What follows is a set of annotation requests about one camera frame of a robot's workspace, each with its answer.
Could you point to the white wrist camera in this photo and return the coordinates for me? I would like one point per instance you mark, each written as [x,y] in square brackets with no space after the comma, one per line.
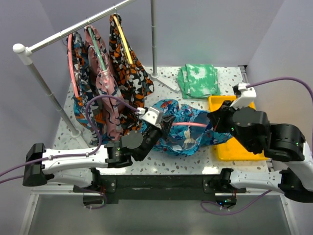
[153,116]
[244,96]

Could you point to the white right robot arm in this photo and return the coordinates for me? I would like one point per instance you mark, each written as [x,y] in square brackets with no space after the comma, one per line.
[279,142]

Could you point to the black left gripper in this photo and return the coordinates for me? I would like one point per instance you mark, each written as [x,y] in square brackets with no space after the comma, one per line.
[167,122]

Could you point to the yellow hanger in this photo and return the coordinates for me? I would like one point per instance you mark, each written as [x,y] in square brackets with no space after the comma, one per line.
[124,41]

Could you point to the pink wire hanger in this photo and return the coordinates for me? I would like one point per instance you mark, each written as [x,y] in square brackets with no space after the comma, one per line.
[188,124]

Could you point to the pink hanger with shorts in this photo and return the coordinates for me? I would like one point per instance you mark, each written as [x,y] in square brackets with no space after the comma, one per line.
[71,66]

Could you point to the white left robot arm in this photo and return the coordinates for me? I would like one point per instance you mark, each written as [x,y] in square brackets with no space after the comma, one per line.
[78,166]

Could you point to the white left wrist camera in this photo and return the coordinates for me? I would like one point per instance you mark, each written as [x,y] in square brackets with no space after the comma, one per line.
[153,116]

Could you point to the green white tie-dye shorts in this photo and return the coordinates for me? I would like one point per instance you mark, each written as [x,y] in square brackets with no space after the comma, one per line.
[198,81]

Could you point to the silver clothes rack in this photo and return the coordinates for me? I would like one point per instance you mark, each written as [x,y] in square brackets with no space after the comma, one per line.
[24,54]

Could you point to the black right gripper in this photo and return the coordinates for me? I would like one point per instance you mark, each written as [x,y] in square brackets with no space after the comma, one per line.
[216,117]

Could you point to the orange black camouflage shorts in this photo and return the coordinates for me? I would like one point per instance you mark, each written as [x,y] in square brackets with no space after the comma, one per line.
[132,79]

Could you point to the yellow plastic tray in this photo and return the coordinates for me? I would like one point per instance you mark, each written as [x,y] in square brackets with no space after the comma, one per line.
[231,150]

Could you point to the pink patterned shorts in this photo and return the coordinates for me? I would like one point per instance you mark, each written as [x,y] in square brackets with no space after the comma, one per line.
[108,122]

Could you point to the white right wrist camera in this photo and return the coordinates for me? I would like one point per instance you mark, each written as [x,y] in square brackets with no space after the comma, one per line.
[244,96]

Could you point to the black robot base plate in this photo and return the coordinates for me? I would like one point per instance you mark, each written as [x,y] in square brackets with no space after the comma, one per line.
[110,189]

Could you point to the green hanger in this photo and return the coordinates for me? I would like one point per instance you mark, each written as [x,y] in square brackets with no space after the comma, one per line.
[97,50]

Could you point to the blue shark print shorts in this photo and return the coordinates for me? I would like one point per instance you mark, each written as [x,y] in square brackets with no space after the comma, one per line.
[185,113]

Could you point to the navy orange patterned shorts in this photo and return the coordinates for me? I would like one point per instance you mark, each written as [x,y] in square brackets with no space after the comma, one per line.
[85,81]

